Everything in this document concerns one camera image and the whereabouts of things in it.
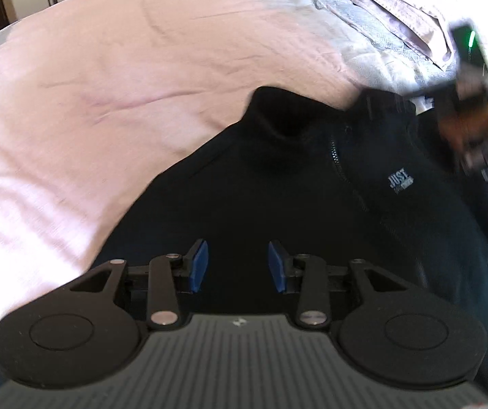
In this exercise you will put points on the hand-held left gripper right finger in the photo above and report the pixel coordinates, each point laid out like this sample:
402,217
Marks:
277,266

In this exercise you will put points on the black zip jacket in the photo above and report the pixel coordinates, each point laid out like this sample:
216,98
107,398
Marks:
269,187

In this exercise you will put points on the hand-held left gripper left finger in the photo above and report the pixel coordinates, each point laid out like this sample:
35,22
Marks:
198,266

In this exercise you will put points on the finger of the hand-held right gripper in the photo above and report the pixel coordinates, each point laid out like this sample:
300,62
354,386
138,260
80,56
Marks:
484,162

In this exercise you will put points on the pink bedspread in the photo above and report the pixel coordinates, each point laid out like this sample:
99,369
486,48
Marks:
99,106

